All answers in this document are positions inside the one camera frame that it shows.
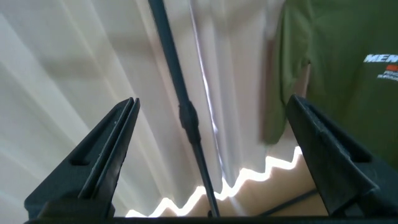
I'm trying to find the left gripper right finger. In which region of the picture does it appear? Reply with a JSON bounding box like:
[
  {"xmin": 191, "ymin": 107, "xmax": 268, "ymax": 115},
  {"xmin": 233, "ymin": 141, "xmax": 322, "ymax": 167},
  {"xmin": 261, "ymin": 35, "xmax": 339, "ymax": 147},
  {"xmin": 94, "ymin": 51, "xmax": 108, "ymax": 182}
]
[{"xmin": 285, "ymin": 94, "xmax": 398, "ymax": 218}]

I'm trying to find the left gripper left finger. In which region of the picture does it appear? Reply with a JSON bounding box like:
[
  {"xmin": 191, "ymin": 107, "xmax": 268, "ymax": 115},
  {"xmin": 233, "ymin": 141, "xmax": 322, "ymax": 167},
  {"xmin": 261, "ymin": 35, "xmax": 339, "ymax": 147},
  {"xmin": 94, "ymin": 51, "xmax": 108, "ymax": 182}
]
[{"xmin": 24, "ymin": 97, "xmax": 141, "ymax": 220}]

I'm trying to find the green long-sleeved shirt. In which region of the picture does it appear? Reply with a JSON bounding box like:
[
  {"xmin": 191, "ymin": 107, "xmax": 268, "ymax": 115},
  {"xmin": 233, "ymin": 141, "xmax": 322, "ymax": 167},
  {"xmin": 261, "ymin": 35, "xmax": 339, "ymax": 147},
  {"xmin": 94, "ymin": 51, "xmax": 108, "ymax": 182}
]
[{"xmin": 261, "ymin": 0, "xmax": 398, "ymax": 170}]

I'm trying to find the black clothes rack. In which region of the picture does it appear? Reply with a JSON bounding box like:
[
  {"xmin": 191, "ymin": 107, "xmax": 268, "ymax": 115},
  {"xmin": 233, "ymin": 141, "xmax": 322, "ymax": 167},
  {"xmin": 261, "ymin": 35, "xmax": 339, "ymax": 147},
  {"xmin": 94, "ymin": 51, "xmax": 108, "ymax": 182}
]
[{"xmin": 147, "ymin": 0, "xmax": 318, "ymax": 218}]

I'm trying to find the beige curtain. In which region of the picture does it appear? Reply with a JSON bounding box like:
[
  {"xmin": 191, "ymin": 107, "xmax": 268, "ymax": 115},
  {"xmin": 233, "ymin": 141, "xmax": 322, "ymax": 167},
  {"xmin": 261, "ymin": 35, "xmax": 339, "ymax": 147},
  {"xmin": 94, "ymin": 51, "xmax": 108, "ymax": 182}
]
[{"xmin": 0, "ymin": 0, "xmax": 312, "ymax": 218}]

